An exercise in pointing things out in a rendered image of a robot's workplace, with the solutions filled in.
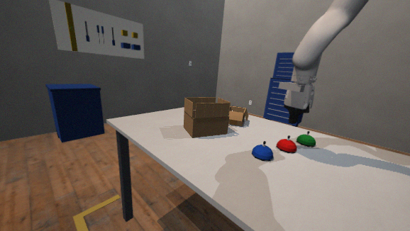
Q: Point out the brown cardboard box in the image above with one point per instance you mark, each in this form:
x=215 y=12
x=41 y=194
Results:
x=204 y=117
x=235 y=118

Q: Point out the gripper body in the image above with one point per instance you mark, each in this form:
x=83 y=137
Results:
x=300 y=100

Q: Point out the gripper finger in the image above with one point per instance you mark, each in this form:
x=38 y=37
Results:
x=291 y=112
x=297 y=113

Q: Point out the blue bell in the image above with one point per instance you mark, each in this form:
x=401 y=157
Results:
x=262 y=152

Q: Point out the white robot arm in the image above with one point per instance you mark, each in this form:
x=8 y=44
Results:
x=308 y=54

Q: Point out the green bell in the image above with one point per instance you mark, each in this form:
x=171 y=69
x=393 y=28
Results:
x=306 y=140

